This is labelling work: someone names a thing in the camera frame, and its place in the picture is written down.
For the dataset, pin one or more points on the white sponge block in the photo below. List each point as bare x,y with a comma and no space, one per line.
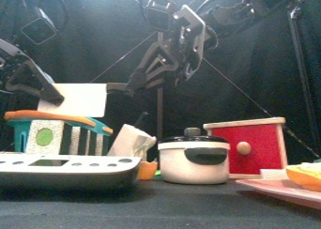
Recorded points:
78,99

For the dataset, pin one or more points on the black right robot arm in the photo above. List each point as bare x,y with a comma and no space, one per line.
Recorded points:
242,10

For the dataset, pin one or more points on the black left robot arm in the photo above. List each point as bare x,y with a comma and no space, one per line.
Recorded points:
12,13

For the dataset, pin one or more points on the white black striped sushi roll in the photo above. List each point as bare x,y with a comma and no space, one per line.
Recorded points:
52,138

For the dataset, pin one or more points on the teal stand with orange top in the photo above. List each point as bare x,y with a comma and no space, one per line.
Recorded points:
20,126

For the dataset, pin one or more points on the red wooden drawer box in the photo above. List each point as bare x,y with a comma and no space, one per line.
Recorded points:
254,135

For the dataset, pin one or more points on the white toy pot black lid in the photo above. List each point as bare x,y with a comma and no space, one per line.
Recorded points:
192,164

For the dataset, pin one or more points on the orange toy egg shell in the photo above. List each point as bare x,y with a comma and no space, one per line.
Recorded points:
147,170

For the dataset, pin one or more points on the small green toy piece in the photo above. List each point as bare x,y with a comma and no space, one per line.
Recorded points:
157,173

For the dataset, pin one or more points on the black metal stand pole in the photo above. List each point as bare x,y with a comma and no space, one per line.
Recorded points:
302,82

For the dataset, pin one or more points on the small white block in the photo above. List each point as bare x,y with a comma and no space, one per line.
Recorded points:
272,174

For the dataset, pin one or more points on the pink plate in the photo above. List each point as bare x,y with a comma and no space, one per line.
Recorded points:
279,189

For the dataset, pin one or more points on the orange yellow toy food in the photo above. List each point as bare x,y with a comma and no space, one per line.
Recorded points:
306,176

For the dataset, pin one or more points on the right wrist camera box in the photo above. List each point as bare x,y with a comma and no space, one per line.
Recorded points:
159,13

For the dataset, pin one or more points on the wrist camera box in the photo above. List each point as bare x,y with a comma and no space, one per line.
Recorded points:
159,13
37,27

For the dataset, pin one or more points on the thin vertical frame pole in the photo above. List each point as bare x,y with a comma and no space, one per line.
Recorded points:
159,114

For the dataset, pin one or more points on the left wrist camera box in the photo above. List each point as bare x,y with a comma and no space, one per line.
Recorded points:
37,27

